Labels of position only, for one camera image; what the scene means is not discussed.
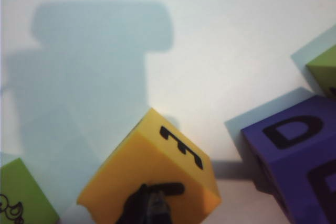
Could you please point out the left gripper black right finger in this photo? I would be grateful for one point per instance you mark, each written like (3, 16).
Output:
(160, 211)

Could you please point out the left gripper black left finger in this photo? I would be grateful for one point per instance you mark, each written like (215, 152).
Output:
(136, 208)

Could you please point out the yellow block with 7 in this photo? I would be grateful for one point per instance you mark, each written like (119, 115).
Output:
(147, 161)

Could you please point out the green block with 7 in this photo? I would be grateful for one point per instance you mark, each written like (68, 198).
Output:
(21, 182)

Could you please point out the purple block with 5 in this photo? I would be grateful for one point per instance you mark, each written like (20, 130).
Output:
(323, 150)

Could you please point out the green foam letter block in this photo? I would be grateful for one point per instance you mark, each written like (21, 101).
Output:
(324, 77)

